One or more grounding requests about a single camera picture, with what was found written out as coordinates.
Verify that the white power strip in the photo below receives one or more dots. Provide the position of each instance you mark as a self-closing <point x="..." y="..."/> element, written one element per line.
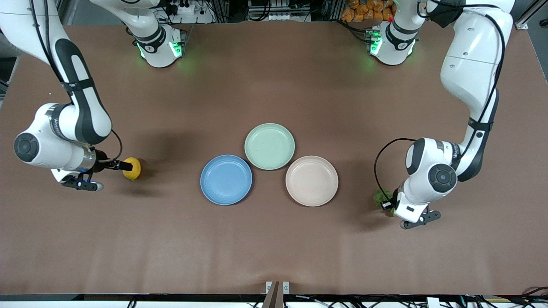
<point x="188" y="8"/>

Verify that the yellow lemon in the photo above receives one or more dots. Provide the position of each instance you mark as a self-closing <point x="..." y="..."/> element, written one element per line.
<point x="132" y="174"/>

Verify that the mint green round plate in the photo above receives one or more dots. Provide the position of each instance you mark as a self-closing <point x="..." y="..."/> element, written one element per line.
<point x="269" y="146"/>

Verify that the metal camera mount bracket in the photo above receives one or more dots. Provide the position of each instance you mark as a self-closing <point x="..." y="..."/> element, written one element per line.
<point x="277" y="295"/>

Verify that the blue round plate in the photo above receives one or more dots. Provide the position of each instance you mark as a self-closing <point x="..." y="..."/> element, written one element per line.
<point x="226" y="179"/>

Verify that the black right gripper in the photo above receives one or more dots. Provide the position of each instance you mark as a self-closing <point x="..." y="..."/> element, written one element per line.
<point x="104" y="165"/>

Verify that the beige round plate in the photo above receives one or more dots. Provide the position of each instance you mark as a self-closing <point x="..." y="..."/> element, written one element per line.
<point x="311" y="181"/>

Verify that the aluminium frame profile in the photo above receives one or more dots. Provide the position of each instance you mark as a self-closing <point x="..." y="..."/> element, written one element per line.
<point x="528" y="17"/>

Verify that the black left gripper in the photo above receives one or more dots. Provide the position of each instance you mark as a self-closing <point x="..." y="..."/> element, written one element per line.
<point x="387" y="205"/>

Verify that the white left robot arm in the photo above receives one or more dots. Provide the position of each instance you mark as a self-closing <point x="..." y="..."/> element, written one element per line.
<point x="466" y="64"/>

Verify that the bag of oranges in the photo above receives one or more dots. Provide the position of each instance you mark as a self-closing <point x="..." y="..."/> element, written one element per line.
<point x="368" y="10"/>

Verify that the green lettuce leaf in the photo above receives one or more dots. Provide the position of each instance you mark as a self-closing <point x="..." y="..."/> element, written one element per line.
<point x="379" y="196"/>

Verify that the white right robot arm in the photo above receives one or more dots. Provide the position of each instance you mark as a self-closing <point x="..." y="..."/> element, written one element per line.
<point x="85" y="115"/>

